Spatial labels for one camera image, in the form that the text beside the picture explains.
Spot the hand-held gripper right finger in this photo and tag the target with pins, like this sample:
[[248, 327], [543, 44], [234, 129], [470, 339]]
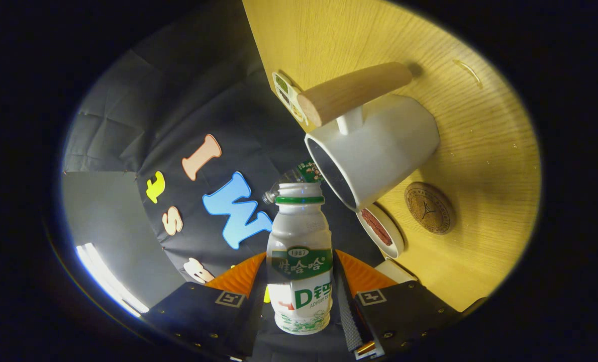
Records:
[[348, 314]]

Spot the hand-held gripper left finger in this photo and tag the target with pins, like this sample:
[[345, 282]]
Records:
[[254, 314]]

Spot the white juice bottle green label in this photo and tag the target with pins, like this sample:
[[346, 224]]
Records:
[[299, 231]]

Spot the round cork coaster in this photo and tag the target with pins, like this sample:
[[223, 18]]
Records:
[[429, 207]]

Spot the clear plastic water bottle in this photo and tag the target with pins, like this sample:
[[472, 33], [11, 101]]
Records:
[[306, 172]]

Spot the cream toaster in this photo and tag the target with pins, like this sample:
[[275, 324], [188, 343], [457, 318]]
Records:
[[397, 271]]

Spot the round beige plate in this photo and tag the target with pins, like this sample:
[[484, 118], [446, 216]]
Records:
[[392, 241]]

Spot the red sausage pieces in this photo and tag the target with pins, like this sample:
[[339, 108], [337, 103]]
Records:
[[377, 227]]

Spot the yellow beans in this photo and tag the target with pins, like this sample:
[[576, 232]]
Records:
[[297, 111]]

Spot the dark red beans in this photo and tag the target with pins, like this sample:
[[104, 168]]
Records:
[[284, 97]]

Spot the wooden table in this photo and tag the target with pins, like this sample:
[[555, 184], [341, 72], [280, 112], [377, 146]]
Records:
[[470, 125]]

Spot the white divided dish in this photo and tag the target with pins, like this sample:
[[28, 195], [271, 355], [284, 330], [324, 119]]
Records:
[[293, 93]]

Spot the black backdrop cloth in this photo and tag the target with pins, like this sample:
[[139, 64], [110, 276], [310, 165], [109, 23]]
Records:
[[198, 90]]

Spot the green beans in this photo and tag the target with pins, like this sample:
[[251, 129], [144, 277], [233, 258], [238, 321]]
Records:
[[282, 83]]

